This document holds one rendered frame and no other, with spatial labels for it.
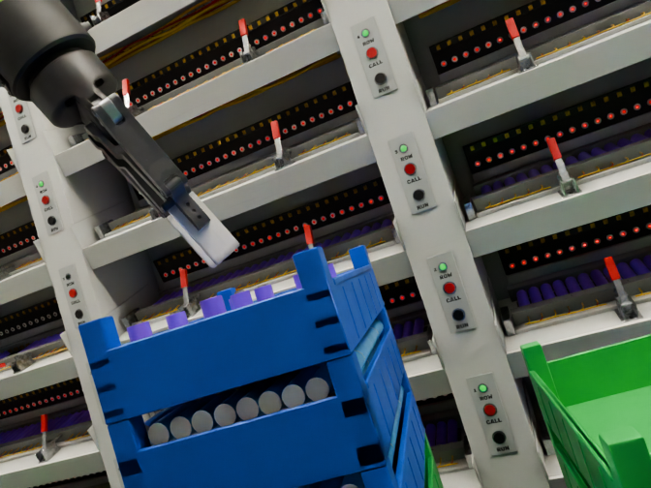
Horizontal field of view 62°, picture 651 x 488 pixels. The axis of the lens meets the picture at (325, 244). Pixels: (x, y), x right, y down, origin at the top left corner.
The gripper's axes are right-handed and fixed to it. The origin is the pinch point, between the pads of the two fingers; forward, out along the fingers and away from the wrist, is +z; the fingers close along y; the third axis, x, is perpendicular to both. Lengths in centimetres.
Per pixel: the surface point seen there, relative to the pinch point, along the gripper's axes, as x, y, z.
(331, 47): 40.5, -23.9, -11.4
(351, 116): 44, -39, -2
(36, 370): -31, -72, -5
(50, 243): -12, -64, -22
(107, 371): -14.3, 8.7, 4.0
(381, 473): -5.3, 17.7, 21.8
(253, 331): -4.9, 14.7, 8.8
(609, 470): 3.7, 26.8, 28.2
